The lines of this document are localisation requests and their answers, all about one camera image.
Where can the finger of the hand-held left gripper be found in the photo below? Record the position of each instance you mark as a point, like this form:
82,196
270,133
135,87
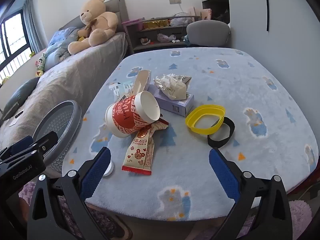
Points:
47,141
17,146

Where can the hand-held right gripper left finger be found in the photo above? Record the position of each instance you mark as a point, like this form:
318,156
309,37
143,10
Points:
96,172

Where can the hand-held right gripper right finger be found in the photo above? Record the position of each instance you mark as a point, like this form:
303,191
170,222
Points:
222,172

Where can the grey perforated plastic basket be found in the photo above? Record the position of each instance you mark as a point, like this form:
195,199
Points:
62,120

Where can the black band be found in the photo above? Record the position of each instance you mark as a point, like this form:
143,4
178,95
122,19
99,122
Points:
231,127

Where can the red beige snack wrapper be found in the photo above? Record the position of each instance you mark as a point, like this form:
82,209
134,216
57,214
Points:
140,155

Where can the red white paper cup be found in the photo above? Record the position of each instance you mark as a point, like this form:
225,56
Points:
125,120

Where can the white barcode packet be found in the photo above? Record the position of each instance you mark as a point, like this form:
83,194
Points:
118,96

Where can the purple cardboard box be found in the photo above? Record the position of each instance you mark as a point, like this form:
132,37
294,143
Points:
167,102

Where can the beige paper carton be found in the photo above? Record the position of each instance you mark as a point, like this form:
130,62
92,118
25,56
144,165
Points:
142,82

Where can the small white round lid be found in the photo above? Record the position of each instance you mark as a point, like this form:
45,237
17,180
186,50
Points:
110,171

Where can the purple patterned rug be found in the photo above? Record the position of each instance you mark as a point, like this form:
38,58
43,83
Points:
27,190

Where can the white paper sheet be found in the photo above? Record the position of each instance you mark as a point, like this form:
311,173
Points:
13,122

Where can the small black device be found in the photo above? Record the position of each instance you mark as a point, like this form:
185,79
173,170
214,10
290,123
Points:
19,116

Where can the dark grey pillow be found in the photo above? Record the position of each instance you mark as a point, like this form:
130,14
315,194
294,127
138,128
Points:
20,95

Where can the bed with grey checked cover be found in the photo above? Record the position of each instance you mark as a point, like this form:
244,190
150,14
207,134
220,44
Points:
62,80

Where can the small yellow red plush toy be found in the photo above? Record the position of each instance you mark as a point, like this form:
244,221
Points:
39,73

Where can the small green plush toy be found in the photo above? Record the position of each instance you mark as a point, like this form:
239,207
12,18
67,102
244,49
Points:
41,61

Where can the lavender fuzzy rug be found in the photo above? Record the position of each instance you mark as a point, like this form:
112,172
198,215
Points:
300,217

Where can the light blue printed quilt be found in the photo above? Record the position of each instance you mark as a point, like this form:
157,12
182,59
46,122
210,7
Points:
57,50

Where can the light blue printed blanket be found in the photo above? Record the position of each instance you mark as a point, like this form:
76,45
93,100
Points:
225,80

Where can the black framed window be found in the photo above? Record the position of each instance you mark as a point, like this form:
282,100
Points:
15,35

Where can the grey curtain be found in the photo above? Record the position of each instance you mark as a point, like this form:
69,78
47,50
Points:
35,25

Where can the large beige teddy bear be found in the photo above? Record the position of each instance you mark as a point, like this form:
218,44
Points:
100,22

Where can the teal cloth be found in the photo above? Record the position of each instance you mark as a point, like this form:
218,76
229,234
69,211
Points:
186,41

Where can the red white shelf cup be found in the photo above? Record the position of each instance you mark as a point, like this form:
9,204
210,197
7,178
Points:
145,41

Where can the grey upholstered chair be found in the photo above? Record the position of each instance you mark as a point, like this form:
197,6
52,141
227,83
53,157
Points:
207,32

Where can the pink plastic bag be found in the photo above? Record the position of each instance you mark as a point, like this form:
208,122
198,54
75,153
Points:
165,38

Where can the pink plastic box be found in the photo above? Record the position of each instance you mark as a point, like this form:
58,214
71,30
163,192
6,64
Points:
135,23

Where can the grey shelf unit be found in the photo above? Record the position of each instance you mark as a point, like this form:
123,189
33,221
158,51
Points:
150,30

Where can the grey bed headboard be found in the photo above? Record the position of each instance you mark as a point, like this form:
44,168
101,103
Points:
120,7

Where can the white plastic bag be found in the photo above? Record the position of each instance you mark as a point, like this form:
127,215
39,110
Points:
180,21

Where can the pink gift bag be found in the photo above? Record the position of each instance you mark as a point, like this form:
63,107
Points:
206,14

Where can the row of gold packages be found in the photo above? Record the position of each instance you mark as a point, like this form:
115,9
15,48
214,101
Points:
156,24

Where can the black wall strip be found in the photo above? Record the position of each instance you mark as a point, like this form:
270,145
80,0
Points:
266,5

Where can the wall socket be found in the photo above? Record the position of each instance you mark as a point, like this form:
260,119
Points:
175,1

